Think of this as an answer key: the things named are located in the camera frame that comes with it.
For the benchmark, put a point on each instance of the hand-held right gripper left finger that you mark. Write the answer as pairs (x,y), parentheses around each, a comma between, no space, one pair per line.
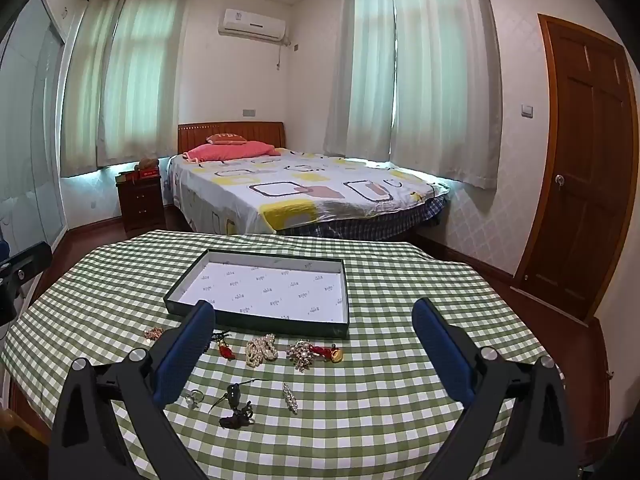
(185,355)

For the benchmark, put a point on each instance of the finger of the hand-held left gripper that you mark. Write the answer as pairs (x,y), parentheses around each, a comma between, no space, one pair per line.
(25,265)

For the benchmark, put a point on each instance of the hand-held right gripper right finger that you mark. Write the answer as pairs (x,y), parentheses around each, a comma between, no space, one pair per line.
(445,355)

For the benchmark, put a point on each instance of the small gold brooch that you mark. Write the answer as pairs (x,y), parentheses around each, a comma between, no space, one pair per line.
(153,333)

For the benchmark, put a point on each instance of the green box with white lining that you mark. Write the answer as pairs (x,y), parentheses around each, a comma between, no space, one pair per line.
(270,285)

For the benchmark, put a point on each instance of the silver rhinestone brooch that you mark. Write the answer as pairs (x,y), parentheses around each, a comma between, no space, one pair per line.
(290,398)

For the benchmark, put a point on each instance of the pearl flower brooch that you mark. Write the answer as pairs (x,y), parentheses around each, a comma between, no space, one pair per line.
(301,353)

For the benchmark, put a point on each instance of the green checked tablecloth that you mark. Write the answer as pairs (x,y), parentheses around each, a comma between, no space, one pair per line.
(375,385)

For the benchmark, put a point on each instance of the frosted glass wardrobe door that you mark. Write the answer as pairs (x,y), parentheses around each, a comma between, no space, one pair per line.
(30,135)

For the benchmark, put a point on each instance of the dark wooden nightstand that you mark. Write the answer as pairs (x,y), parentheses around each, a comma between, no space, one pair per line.
(142,205)

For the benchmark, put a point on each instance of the blue plaid bed sheet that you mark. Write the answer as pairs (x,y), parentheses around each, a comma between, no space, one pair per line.
(380,220)

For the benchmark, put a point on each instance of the red box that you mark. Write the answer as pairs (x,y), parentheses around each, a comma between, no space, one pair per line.
(149,173)

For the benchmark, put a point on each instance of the brown plush toy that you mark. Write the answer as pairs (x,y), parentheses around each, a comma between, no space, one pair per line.
(146,164)

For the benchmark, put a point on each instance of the white curtain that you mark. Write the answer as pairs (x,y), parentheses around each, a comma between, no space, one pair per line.
(145,75)
(357,60)
(82,90)
(445,75)

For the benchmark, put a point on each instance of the pink pillow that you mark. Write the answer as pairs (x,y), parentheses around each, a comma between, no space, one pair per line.
(220,152)

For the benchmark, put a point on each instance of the patterned white bedsheet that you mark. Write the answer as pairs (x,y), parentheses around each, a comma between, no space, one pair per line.
(300,180)

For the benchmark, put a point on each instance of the red cushion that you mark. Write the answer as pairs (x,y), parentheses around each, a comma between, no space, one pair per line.
(226,138)

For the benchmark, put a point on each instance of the wooden headboard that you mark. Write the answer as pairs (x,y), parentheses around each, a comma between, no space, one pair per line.
(260,132)

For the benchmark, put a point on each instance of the brown wooden door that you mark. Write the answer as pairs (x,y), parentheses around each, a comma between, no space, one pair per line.
(585,160)

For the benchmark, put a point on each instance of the white air conditioner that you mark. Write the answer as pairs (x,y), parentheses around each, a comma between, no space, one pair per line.
(252,24)

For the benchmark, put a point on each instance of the white light switch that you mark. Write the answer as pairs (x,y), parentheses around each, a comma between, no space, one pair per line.
(526,110)

